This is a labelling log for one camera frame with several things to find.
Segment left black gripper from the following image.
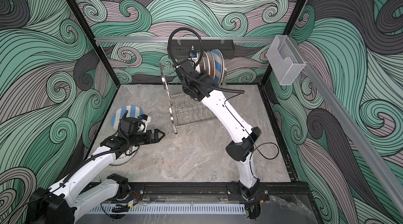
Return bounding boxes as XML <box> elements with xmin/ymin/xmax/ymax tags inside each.
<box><xmin>129</xmin><ymin>128</ymin><xmax>165</xmax><ymax>147</ymax></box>

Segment white plate red characters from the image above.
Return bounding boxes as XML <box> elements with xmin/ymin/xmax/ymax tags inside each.
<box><xmin>110</xmin><ymin>146</ymin><xmax>139</xmax><ymax>166</ymax></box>

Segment blue striped plate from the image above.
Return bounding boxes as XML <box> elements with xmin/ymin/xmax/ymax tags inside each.
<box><xmin>211</xmin><ymin>49</ymin><xmax>225</xmax><ymax>85</ymax></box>
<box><xmin>111</xmin><ymin>105</ymin><xmax>143</xmax><ymax>130</ymax></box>

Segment white plate green clover outline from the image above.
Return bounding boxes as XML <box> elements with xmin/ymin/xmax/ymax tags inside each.
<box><xmin>195</xmin><ymin>54</ymin><xmax>205</xmax><ymax>73</ymax></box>

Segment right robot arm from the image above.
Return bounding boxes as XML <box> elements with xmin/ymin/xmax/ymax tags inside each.
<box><xmin>174</xmin><ymin>59</ymin><xmax>261</xmax><ymax>200</ymax></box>

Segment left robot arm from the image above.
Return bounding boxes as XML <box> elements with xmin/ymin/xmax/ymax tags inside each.
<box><xmin>25</xmin><ymin>117</ymin><xmax>165</xmax><ymax>224</ymax></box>

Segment steel two-tier dish rack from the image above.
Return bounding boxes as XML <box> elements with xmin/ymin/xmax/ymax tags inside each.
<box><xmin>160</xmin><ymin>63</ymin><xmax>227</xmax><ymax>134</ymax></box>

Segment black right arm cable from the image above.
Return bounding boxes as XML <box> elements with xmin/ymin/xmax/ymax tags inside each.
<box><xmin>166</xmin><ymin>27</ymin><xmax>246</xmax><ymax>94</ymax></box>

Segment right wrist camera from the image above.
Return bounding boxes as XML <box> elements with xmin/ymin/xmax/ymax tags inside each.
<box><xmin>188</xmin><ymin>50</ymin><xmax>199</xmax><ymax>60</ymax></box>

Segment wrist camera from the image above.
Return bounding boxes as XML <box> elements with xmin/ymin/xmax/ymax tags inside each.
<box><xmin>188</xmin><ymin>50</ymin><xmax>199</xmax><ymax>60</ymax></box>
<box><xmin>137</xmin><ymin>114</ymin><xmax>151</xmax><ymax>125</ymax></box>

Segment black wall shelf basket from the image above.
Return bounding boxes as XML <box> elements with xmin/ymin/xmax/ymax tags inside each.
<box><xmin>171</xmin><ymin>39</ymin><xmax>235</xmax><ymax>60</ymax></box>

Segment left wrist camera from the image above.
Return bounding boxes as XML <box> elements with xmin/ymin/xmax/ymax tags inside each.
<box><xmin>137</xmin><ymin>114</ymin><xmax>151</xmax><ymax>125</ymax></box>

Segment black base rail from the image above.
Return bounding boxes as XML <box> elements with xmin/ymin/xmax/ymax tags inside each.
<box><xmin>129</xmin><ymin>182</ymin><xmax>310</xmax><ymax>202</ymax></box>

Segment white slotted cable duct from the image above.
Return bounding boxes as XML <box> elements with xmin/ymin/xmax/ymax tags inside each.
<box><xmin>84</xmin><ymin>203</ymin><xmax>247</xmax><ymax>216</ymax></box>

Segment clear mesh wall bin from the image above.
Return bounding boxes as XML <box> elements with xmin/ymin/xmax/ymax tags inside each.
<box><xmin>266</xmin><ymin>35</ymin><xmax>306</xmax><ymax>86</ymax></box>

